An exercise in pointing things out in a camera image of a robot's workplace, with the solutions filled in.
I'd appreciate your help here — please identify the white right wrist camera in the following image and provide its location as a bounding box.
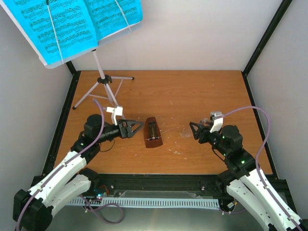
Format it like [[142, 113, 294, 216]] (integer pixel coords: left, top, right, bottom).
[[210, 111, 223, 133]]

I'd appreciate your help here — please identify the black frame post right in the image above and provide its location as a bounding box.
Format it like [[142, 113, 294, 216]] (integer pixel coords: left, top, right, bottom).
[[242, 0, 295, 74]]

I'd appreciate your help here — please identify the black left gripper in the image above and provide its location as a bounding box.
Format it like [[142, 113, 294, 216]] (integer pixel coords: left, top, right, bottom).
[[96, 119, 144, 143]]

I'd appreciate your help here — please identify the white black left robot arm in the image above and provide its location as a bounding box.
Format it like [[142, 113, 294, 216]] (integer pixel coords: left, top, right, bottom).
[[13, 114, 143, 231]]

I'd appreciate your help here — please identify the light blue slotted cable duct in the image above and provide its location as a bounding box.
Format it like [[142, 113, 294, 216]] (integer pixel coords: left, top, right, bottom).
[[68, 197, 219, 210]]

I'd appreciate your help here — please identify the brown wooden metronome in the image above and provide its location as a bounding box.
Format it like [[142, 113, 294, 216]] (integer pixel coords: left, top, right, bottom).
[[143, 117, 163, 148]]

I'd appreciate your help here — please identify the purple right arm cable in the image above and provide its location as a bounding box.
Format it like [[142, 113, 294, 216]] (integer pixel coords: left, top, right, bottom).
[[222, 106, 304, 231]]

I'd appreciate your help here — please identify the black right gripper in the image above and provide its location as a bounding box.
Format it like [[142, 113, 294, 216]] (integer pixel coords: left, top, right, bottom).
[[190, 120, 229, 156]]

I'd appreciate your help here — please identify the black frame post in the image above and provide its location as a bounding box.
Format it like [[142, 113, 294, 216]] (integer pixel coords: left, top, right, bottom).
[[242, 0, 295, 74], [31, 61, 81, 186]]

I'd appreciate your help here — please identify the black frame post left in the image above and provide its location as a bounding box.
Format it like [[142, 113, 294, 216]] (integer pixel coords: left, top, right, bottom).
[[31, 61, 81, 186]]

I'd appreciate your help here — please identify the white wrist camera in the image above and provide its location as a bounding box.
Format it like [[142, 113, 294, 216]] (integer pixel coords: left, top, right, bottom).
[[106, 106, 123, 126], [210, 111, 223, 133]]

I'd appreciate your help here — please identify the blue sheet music book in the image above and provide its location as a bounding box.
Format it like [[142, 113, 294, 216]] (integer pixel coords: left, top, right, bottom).
[[0, 0, 143, 68]]

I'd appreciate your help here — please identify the white tripod music stand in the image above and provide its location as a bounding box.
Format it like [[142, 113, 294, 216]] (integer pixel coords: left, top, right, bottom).
[[72, 49, 135, 110]]

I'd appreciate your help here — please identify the clear plastic metronome cover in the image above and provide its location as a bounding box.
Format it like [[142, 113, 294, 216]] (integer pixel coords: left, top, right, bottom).
[[180, 117, 211, 138]]

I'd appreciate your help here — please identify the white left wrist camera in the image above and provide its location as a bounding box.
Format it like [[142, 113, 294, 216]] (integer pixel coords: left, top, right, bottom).
[[106, 106, 123, 126]]

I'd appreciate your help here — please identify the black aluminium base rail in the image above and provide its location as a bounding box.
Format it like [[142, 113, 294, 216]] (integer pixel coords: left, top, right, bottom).
[[31, 172, 288, 199]]

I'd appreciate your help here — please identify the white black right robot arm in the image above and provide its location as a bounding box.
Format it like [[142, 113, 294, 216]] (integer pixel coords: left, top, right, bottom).
[[189, 122, 308, 231]]

